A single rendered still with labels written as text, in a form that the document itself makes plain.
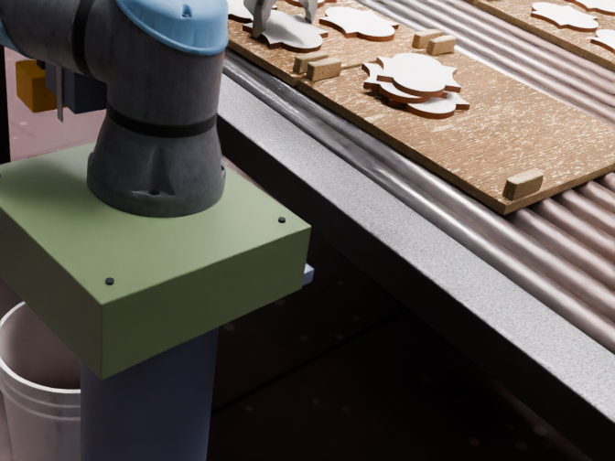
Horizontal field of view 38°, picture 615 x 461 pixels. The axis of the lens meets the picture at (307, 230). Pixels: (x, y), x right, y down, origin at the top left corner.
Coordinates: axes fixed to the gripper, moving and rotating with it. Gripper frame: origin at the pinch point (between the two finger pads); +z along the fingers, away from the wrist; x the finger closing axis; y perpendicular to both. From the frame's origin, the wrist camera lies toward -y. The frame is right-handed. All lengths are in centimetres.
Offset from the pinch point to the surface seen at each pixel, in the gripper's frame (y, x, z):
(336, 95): -21.6, 7.7, 1.4
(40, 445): 3, 47, 73
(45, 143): 144, -23, 92
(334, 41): -4.7, -7.0, 1.3
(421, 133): -36.4, 4.7, 1.8
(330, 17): 2.2, -12.1, 0.1
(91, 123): 150, -43, 92
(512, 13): -7, -53, 2
